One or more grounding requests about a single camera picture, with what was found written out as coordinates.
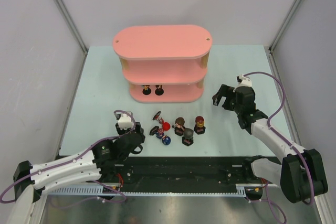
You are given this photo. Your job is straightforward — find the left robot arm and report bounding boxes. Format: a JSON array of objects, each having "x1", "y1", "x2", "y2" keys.
[{"x1": 7, "y1": 122, "x2": 145, "y2": 223}]

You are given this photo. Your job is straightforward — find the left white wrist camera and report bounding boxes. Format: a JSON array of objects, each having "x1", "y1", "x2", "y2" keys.
[{"x1": 114, "y1": 110, "x2": 134, "y2": 130}]

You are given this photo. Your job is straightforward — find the black-haired red dress figurine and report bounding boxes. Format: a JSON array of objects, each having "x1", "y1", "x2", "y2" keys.
[{"x1": 155, "y1": 84, "x2": 164, "y2": 96}]

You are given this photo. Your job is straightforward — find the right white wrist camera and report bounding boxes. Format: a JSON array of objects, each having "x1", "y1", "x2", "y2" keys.
[{"x1": 236, "y1": 74, "x2": 252, "y2": 88}]

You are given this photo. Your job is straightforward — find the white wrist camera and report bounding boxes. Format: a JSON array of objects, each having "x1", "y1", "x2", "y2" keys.
[
  {"x1": 236, "y1": 74, "x2": 252, "y2": 88},
  {"x1": 114, "y1": 110, "x2": 134, "y2": 130}
]

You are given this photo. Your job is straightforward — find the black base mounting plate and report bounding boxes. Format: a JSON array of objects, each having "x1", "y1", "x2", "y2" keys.
[{"x1": 98, "y1": 156, "x2": 265, "y2": 198}]

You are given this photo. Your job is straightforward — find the pink three-tier shelf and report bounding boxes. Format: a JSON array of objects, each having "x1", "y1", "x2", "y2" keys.
[{"x1": 113, "y1": 25, "x2": 213, "y2": 103}]

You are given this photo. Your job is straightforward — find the red gold armor figurine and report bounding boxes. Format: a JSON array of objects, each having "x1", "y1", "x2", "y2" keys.
[{"x1": 194, "y1": 116, "x2": 206, "y2": 135}]

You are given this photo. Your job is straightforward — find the white slotted cable duct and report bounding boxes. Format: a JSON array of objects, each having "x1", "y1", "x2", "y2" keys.
[{"x1": 48, "y1": 184, "x2": 262, "y2": 197}]

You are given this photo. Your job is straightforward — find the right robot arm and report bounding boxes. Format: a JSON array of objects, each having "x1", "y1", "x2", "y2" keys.
[{"x1": 212, "y1": 84, "x2": 329, "y2": 203}]

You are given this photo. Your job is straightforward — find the teal-haired princess figurine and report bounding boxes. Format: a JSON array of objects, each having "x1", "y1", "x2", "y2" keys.
[{"x1": 142, "y1": 85, "x2": 151, "y2": 95}]

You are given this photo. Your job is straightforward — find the blue shield hero figurine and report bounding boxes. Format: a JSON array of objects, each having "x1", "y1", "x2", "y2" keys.
[{"x1": 149, "y1": 126, "x2": 171, "y2": 145}]

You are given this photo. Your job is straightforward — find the grey masked bat figurine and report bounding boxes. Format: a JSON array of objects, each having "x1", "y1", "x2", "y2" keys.
[{"x1": 182, "y1": 128, "x2": 194, "y2": 146}]

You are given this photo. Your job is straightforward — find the red spider hero figurine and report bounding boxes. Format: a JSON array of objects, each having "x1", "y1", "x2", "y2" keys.
[{"x1": 153, "y1": 111, "x2": 171, "y2": 131}]

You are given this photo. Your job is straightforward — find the brown-haired archer figurine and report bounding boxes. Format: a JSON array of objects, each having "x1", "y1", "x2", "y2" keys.
[{"x1": 172, "y1": 117, "x2": 185, "y2": 136}]

